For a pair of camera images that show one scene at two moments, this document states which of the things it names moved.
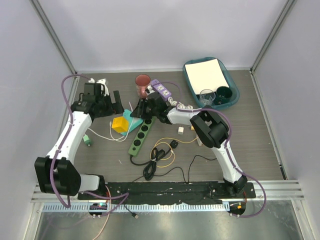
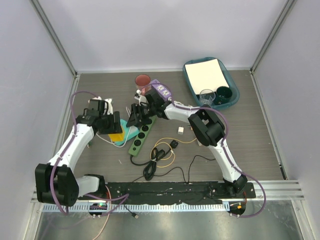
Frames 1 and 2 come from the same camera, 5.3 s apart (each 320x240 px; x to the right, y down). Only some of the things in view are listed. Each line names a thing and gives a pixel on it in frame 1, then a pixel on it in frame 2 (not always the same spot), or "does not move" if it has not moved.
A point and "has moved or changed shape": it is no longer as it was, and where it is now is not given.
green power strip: [141, 136] does not move
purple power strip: [161, 89] does not move
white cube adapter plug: [200, 142] does not move
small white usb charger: [180, 130] does not move
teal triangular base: [133, 122] has moved or changed shape
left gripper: [115, 108] -> [115, 127]
